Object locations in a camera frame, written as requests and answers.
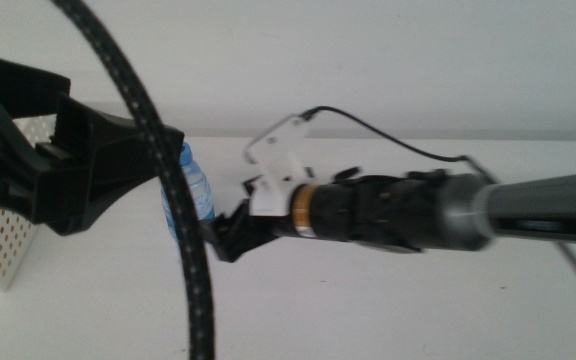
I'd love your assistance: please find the small clear water bottle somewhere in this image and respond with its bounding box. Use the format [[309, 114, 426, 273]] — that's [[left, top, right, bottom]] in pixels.
[[160, 142, 217, 242]]

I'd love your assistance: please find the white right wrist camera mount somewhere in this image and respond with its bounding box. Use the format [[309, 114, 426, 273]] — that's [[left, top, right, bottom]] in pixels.
[[244, 113, 317, 218]]

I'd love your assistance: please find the black braided left camera cable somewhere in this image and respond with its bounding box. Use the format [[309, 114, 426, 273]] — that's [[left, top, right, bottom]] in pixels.
[[50, 0, 217, 360]]

